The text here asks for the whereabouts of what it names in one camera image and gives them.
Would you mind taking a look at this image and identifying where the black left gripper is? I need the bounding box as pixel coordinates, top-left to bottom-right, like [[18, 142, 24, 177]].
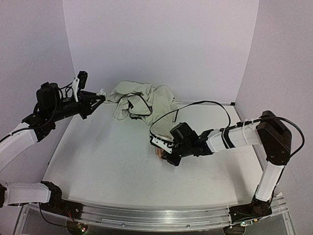
[[49, 91, 106, 121]]

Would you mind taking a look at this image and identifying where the white nail polish bottle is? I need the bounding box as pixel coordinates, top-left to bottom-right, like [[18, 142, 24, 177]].
[[96, 89, 107, 96]]

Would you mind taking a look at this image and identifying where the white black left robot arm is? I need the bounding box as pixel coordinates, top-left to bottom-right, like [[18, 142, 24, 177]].
[[0, 82, 106, 214]]

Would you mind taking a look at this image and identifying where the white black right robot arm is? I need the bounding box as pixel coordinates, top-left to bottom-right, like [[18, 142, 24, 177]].
[[161, 111, 292, 203]]

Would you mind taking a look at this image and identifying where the mannequin hand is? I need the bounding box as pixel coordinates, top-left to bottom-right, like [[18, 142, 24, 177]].
[[155, 147, 164, 160]]

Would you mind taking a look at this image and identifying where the beige zip jacket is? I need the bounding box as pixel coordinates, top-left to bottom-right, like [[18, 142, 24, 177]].
[[106, 81, 178, 140]]

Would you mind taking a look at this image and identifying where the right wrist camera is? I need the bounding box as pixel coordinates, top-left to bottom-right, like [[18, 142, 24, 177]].
[[150, 136, 175, 153]]

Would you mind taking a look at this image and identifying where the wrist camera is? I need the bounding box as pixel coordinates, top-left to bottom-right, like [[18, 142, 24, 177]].
[[72, 71, 88, 102], [150, 136, 175, 153]]

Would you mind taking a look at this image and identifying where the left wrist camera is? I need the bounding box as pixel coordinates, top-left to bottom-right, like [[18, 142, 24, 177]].
[[72, 71, 88, 102]]

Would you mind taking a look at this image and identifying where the black camera cable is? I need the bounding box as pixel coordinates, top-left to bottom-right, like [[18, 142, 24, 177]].
[[149, 100, 305, 162]]

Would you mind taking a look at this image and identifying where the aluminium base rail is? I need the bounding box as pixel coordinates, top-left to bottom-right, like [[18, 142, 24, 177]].
[[22, 195, 287, 230]]

